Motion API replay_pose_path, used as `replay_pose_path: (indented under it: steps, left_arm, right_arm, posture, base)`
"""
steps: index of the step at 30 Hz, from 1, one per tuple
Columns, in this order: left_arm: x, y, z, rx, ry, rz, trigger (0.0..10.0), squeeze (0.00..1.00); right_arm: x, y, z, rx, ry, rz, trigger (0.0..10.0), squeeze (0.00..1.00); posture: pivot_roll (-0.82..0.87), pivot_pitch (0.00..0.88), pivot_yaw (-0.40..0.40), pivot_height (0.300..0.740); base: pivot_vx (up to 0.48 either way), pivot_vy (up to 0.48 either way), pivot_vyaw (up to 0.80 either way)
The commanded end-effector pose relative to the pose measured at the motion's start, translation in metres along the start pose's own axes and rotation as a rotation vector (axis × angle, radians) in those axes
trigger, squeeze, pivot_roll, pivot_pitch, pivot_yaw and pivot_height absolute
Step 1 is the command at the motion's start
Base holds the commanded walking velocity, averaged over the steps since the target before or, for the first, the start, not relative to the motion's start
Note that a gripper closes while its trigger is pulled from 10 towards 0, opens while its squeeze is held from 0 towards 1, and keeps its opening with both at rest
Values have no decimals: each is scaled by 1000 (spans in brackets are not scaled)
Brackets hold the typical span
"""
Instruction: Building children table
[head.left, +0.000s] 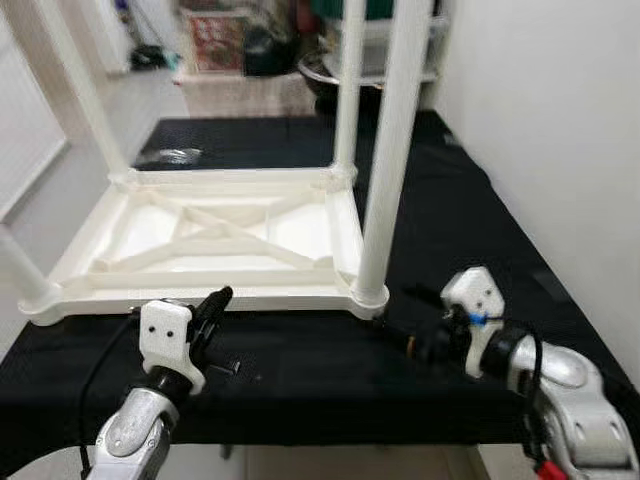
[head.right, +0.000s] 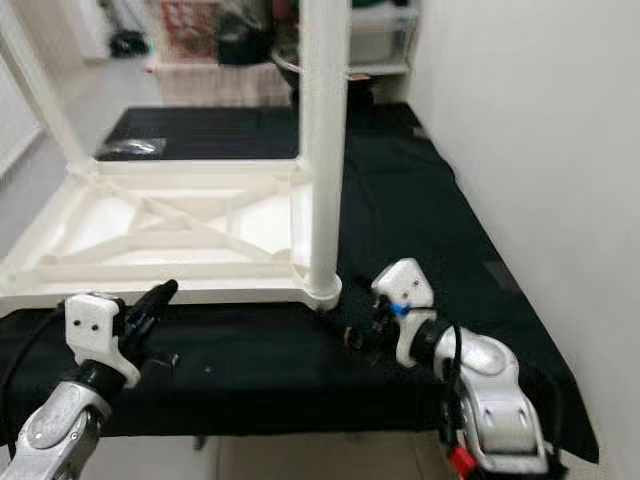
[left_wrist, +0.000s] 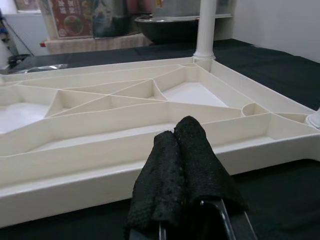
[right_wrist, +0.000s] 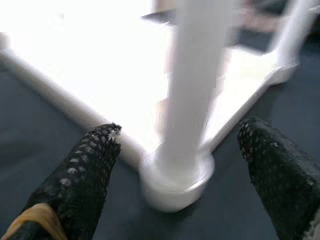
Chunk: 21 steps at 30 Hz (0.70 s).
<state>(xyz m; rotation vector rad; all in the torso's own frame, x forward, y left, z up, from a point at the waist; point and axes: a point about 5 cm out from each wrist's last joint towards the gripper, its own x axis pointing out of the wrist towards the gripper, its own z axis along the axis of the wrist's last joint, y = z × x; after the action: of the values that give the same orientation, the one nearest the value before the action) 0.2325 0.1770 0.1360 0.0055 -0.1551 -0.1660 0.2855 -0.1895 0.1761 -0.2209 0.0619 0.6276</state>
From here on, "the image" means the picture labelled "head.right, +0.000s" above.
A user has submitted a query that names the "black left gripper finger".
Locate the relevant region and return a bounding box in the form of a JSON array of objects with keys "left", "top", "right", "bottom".
[{"left": 125, "top": 279, "right": 180, "bottom": 348}]

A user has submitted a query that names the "white plastic table top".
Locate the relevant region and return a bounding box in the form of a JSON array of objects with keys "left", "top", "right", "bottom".
[{"left": 0, "top": 158, "right": 346, "bottom": 313}]

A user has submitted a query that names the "white plastic table leg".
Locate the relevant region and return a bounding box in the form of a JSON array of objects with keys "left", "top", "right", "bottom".
[
  {"left": 298, "top": 0, "right": 353, "bottom": 303},
  {"left": 0, "top": 8, "right": 93, "bottom": 177}
]

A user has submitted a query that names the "clear plastic bag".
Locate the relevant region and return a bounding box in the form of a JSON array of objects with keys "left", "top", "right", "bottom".
[{"left": 97, "top": 138, "right": 167, "bottom": 160}]

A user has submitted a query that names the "pink patterned floor mat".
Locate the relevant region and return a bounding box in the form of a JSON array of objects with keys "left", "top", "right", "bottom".
[{"left": 148, "top": 60, "right": 298, "bottom": 109}]

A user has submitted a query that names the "black round basin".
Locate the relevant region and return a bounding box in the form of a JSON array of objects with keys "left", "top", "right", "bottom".
[{"left": 273, "top": 45, "right": 407, "bottom": 103}]

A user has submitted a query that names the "red printed box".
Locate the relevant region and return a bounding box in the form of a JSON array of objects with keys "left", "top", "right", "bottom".
[{"left": 160, "top": 0, "right": 222, "bottom": 63}]

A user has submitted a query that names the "black bag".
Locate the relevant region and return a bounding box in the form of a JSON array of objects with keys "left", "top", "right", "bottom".
[{"left": 218, "top": 12, "right": 277, "bottom": 67}]

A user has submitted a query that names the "clear plastic storage box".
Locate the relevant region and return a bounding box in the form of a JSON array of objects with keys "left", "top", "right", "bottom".
[{"left": 350, "top": 3, "right": 421, "bottom": 73}]

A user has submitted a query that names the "coiled black cable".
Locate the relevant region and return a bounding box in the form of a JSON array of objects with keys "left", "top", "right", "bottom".
[{"left": 109, "top": 30, "right": 152, "bottom": 58}]

